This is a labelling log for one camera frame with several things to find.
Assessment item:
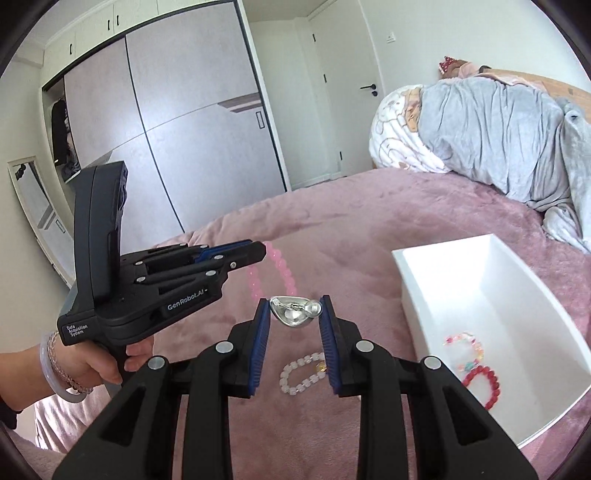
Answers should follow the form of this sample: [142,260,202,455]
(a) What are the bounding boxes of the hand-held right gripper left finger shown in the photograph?
[53,298,271,480]

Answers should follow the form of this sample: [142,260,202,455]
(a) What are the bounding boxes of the white storage box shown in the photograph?
[391,233,591,451]

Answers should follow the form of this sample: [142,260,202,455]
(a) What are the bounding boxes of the white bead bracelet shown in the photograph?
[279,351,330,396]

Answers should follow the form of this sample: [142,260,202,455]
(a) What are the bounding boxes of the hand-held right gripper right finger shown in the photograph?
[318,295,539,480]

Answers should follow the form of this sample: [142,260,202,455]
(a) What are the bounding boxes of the grey sliding-door wardrobe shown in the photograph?
[41,0,293,254]

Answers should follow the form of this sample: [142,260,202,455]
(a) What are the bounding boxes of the white patterned pillow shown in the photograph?
[369,84,452,175]

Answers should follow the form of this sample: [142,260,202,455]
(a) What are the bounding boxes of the dark hanging clothes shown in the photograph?
[49,99,71,164]

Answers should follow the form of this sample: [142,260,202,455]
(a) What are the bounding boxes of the grey blanket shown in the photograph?
[417,76,591,256]

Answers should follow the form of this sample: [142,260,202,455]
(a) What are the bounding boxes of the pink crystal wrist bracelet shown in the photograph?
[48,330,92,394]

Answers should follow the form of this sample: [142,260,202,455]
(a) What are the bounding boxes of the pink plush bed cover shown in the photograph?
[9,165,591,480]

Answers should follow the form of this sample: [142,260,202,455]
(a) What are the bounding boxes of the white framed mirror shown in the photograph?
[6,155,77,290]

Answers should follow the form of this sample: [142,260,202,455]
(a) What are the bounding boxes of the white room door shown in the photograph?
[307,4,385,184]

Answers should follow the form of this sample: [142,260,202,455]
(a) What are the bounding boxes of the person's left forearm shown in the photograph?
[0,347,55,412]

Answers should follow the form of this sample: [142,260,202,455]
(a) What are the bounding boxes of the pink bead bracelet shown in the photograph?
[246,246,299,304]

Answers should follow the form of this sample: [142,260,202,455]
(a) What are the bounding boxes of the multicoloured bead bracelet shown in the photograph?
[443,331,486,376]

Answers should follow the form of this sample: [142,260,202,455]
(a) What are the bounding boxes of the person's pink clothing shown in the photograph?
[34,390,122,457]

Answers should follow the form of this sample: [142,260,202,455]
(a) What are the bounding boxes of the red bead bracelet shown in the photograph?
[461,365,502,411]

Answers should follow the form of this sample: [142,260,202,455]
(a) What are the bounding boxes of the pink pillow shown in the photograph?
[436,55,491,80]

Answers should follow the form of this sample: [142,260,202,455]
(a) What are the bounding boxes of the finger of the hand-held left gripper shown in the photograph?
[193,239,254,265]
[134,241,269,285]

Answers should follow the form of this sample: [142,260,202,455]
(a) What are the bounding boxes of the pale jade bangle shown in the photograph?
[39,331,94,399]

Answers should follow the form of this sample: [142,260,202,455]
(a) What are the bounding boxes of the person's left hand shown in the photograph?
[68,333,154,392]

